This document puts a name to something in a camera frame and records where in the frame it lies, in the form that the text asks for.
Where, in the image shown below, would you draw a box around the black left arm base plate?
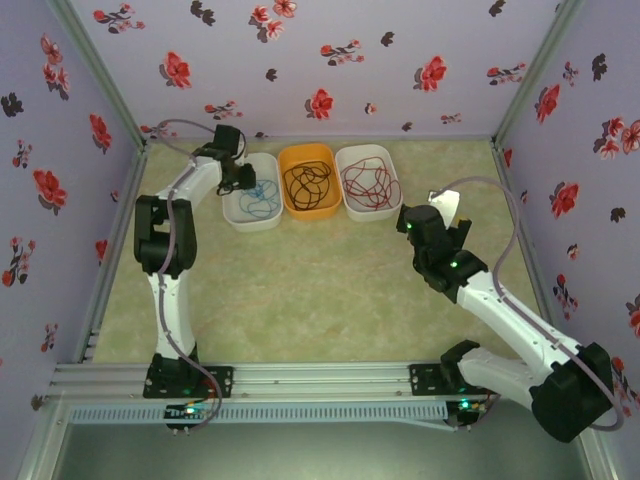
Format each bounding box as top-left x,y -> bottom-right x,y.
143,364 -> 236,400

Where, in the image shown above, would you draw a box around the white slotted cable duct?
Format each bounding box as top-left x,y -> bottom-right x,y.
68,403 -> 448,425

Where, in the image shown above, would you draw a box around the grey right arm cable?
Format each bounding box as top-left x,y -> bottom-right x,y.
439,175 -> 626,432

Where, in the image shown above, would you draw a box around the red cable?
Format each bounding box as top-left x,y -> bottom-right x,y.
341,156 -> 402,211

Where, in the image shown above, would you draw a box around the black cable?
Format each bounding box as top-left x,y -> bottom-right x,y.
282,159 -> 333,211

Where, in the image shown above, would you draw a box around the aluminium lower frame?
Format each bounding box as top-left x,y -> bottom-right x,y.
14,394 -> 624,480

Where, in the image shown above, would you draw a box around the orange plastic bin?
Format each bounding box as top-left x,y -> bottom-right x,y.
277,142 -> 344,222

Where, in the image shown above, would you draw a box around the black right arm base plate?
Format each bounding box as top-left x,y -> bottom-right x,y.
408,363 -> 501,397

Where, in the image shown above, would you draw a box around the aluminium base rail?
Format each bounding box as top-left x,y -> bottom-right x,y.
48,360 -> 595,401

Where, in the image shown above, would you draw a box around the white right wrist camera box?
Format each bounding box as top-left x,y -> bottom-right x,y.
427,188 -> 462,227

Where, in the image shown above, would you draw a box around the white plastic bin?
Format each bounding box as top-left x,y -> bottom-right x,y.
334,143 -> 404,223
220,152 -> 285,234

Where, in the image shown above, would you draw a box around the blue cable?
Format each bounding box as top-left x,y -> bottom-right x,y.
237,178 -> 280,220

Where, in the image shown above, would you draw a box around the aluminium corner post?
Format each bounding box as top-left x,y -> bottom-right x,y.
491,0 -> 586,146
47,0 -> 151,149

